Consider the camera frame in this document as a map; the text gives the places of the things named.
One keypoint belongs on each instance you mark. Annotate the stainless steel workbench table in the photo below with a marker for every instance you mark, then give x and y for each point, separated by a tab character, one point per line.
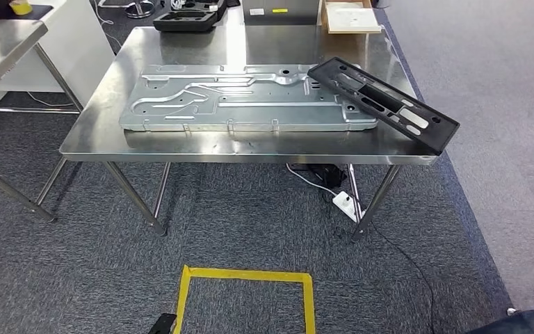
179	50

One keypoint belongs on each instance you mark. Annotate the brown cardboard box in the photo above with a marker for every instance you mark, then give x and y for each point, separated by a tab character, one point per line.
324	18

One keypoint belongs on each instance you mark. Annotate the stamped grey metal panel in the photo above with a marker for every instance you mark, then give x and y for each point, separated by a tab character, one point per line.
248	113

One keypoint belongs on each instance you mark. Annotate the long black plastic part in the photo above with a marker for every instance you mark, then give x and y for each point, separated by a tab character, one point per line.
382	101

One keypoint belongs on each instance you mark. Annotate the white power strip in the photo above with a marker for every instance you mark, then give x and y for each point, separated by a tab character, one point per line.
347	206

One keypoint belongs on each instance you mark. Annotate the white flat board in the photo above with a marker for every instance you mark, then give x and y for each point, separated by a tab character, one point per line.
352	19

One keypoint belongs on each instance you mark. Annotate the white cabinet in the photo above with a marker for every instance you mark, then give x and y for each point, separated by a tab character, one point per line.
78	55

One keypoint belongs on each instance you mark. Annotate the person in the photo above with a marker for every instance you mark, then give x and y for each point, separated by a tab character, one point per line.
525	322

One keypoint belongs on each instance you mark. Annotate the grey laptop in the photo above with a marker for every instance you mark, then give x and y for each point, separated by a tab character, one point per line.
281	16

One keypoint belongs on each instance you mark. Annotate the black foam-lined case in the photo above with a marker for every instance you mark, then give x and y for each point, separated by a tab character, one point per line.
184	20

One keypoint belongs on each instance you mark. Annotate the black power adapter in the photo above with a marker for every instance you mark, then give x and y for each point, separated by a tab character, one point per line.
327	175

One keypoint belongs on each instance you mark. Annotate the black desk mat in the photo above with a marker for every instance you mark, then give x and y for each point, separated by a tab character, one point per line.
41	13

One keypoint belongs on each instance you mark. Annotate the chrome stool base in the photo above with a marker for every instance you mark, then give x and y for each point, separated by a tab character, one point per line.
138	9

